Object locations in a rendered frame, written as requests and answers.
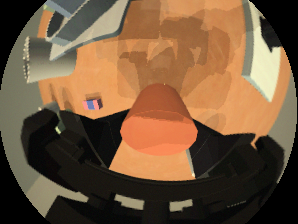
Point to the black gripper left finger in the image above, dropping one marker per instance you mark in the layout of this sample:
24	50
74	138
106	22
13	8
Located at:
103	135

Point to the grey balance beam with round pans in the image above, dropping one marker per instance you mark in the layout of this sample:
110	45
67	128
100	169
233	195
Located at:
94	20

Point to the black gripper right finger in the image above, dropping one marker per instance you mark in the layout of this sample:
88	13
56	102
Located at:
211	147

